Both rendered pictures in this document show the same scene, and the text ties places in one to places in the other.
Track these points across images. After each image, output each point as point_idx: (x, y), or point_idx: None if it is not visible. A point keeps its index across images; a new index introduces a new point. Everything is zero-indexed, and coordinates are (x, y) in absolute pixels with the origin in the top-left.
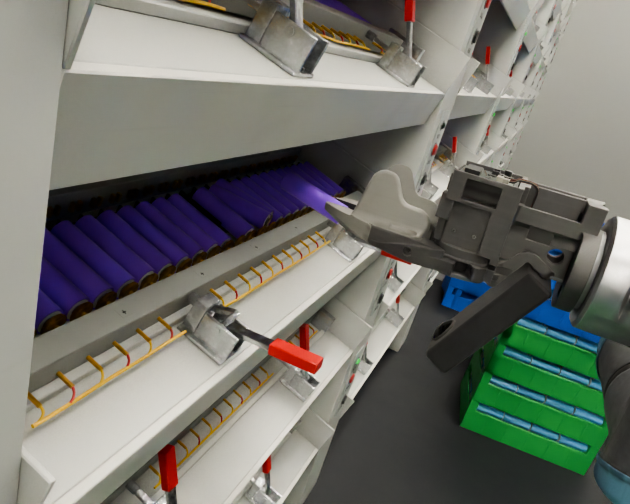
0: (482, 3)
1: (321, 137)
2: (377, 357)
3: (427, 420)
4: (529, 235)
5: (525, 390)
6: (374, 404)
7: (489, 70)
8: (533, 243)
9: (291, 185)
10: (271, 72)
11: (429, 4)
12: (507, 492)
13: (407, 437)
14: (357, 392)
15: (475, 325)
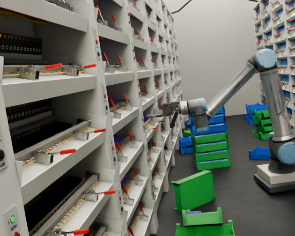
0: (153, 81)
1: (147, 107)
2: (168, 160)
3: (188, 172)
4: (173, 107)
5: (206, 152)
6: (174, 175)
7: (159, 85)
8: (173, 108)
9: (143, 116)
10: (143, 102)
11: (146, 84)
12: (212, 174)
13: (185, 176)
14: (168, 175)
15: (173, 120)
